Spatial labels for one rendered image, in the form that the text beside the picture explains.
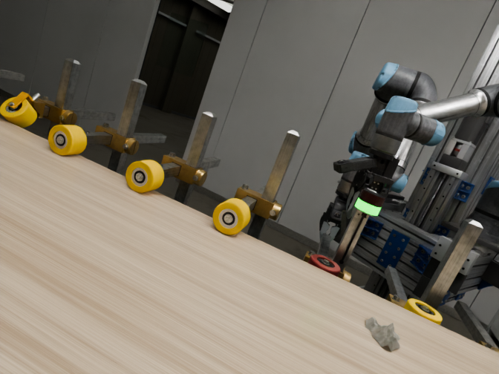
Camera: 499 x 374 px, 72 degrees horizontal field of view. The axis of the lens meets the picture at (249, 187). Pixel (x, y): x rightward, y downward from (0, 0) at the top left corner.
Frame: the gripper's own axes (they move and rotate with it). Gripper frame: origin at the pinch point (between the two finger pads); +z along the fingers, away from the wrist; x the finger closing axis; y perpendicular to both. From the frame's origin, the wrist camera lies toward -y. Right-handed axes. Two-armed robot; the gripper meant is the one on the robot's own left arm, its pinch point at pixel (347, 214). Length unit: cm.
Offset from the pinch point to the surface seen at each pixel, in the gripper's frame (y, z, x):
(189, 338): -39, 10, -55
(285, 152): -24.0, -11.3, -1.3
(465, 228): 21.3, -9.5, -18.0
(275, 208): -21.3, 4.3, -2.8
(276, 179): -23.8, -3.5, -1.4
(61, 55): -271, 5, 410
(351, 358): -13, 10, -50
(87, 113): -91, 3, 41
